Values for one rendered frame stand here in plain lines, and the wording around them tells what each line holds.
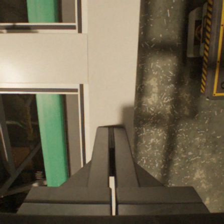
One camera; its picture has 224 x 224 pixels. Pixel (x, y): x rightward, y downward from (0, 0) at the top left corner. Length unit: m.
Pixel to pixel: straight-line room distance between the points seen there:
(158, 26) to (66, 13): 0.94
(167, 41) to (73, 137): 0.99
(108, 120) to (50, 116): 0.11
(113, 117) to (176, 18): 1.07
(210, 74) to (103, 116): 0.79
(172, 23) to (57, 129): 1.04
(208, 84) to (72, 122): 0.76
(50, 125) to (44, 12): 0.15
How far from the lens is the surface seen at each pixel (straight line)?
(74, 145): 0.26
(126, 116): 0.15
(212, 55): 0.90
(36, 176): 1.06
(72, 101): 0.24
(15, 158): 1.08
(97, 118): 0.15
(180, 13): 1.21
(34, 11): 0.24
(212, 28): 0.90
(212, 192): 1.81
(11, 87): 0.24
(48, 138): 0.25
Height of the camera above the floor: 1.08
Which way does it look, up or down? 73 degrees down
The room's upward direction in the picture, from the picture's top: 176 degrees clockwise
